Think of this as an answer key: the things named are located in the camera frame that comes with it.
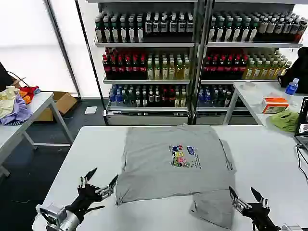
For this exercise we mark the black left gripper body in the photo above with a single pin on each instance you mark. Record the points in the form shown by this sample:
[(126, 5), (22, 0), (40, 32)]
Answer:
[(84, 196)]

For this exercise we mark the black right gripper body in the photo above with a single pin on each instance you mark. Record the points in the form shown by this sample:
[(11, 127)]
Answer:
[(261, 216)]

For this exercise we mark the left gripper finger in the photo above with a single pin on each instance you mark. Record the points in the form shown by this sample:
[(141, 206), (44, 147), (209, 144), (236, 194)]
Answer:
[(86, 178), (107, 190)]

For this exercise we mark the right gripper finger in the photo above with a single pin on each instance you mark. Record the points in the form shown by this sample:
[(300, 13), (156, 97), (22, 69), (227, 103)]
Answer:
[(238, 203), (261, 200)]

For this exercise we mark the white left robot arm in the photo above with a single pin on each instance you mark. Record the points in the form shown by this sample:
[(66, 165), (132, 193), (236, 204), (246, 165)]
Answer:
[(63, 219)]

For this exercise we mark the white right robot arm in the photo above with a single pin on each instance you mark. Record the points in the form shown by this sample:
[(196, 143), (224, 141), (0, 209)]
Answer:
[(291, 227)]

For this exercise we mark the grey printed T-shirt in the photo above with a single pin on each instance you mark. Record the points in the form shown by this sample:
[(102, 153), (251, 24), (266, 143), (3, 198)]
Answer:
[(154, 168)]

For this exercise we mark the white paper sheet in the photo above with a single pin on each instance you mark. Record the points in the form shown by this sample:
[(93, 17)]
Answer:
[(90, 110)]

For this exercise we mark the brown cardboard box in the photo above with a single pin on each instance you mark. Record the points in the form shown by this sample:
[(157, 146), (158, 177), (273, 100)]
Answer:
[(63, 102)]

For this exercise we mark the open laptop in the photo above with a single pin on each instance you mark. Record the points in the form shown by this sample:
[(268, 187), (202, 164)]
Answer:
[(302, 130)]

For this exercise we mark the green cloth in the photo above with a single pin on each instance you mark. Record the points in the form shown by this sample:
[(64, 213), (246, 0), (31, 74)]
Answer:
[(286, 120)]

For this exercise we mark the white side table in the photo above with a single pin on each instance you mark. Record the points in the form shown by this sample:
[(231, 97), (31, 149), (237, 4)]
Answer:
[(41, 103)]

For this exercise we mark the purple cloth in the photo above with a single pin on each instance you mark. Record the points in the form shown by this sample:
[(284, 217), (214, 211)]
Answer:
[(18, 113)]

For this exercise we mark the orange and white tissue box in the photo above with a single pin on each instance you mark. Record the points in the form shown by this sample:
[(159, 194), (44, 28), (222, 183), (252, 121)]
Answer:
[(274, 104)]

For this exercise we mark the red and orange cloth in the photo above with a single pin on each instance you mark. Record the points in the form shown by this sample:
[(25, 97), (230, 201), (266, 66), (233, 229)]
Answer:
[(29, 92)]

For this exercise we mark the white desk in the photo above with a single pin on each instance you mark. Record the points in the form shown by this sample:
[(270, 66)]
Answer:
[(250, 96)]

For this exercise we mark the cream cloth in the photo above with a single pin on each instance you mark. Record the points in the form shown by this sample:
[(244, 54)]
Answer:
[(7, 103)]

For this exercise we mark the blue water bottle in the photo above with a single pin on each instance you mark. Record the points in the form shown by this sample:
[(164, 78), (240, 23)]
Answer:
[(291, 87)]

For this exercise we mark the shelf rack with drink bottles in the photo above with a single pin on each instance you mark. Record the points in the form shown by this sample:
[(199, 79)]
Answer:
[(240, 62), (146, 65)]

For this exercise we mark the person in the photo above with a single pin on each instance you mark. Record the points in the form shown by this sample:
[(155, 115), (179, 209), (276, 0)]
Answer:
[(297, 72)]

